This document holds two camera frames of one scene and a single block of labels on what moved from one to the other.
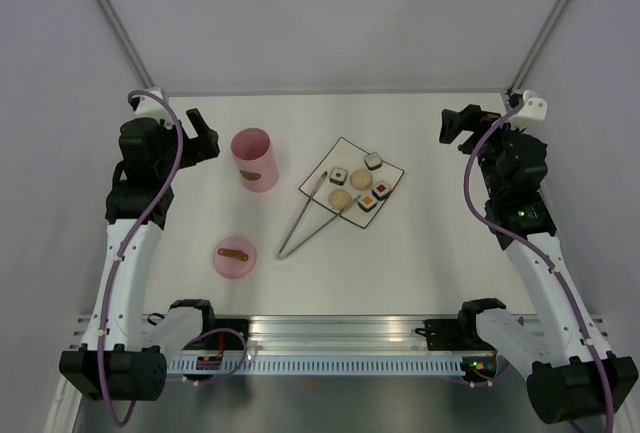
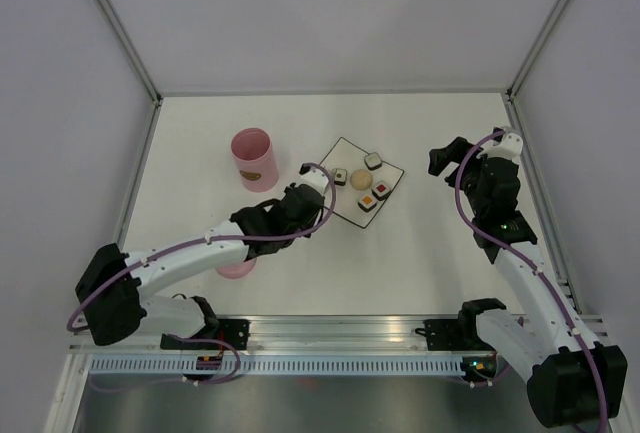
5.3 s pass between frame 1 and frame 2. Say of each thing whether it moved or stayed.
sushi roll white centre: stayed
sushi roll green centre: stayed
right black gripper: moved
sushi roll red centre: stayed
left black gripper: moved
